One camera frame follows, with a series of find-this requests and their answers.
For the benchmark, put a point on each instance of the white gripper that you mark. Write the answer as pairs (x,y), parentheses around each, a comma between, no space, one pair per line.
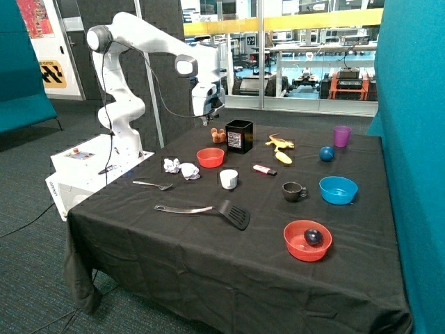
(208,100)

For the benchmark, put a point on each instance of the white paper ball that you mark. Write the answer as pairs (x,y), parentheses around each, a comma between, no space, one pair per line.
(172,166)

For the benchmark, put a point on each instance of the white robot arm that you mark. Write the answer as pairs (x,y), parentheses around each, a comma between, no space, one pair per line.
(127,31)

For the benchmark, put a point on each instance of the orange toy blob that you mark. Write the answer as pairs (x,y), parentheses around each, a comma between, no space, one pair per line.
(218,135)

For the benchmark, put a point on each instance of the black square bin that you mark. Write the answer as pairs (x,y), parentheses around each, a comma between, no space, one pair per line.
(239,136)

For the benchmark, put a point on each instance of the small red bowl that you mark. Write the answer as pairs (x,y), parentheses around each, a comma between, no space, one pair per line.
(210,157)

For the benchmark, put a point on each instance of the white plastic cup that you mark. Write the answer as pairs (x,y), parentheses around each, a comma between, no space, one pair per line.
(229,179)

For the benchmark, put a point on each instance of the pink highlighter marker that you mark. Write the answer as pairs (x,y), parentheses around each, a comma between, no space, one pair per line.
(265,170)

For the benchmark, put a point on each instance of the yellow toy lizard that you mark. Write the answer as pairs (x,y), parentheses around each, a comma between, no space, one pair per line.
(279,143)

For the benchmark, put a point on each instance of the silver metal fork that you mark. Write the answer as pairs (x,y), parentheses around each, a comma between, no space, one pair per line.
(159,186)

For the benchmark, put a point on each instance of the yellow toy banana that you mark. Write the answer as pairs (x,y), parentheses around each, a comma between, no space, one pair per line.
(281,156)

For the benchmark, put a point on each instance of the black slotted spatula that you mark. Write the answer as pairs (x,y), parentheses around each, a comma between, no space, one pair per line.
(235,215)

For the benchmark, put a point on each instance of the black tablecloth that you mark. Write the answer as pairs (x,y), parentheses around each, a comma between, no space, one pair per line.
(201,267)

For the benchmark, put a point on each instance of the black coffee cup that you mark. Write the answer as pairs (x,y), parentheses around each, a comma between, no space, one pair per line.
(293,191)

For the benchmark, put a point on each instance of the blue ball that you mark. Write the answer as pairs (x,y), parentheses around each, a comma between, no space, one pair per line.
(326,153)

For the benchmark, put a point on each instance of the purple plastic cup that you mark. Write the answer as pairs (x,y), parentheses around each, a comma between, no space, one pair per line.
(342,136)

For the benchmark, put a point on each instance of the white robot control box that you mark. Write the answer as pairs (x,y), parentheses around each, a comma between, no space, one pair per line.
(86,168)

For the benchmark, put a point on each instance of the large red bowl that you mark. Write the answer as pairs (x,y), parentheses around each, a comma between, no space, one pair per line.
(299,247)

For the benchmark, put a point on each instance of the orange wheeled robot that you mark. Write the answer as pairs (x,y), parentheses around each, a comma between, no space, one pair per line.
(349,83)

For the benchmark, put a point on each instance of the blue plastic bowl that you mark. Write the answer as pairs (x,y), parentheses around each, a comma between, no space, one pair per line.
(338,190)

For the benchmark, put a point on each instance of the dark purple plum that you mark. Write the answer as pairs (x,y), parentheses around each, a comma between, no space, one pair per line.
(313,237)

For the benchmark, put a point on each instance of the yellow black sign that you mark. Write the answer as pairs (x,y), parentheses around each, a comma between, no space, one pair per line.
(52,74)

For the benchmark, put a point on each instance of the teal sofa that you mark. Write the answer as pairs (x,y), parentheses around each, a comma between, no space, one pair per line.
(23,98)

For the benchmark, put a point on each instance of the teal partition panel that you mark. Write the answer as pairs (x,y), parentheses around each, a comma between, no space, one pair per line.
(409,67)

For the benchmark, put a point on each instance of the red wall poster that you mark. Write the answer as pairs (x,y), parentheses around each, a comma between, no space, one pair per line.
(36,19)

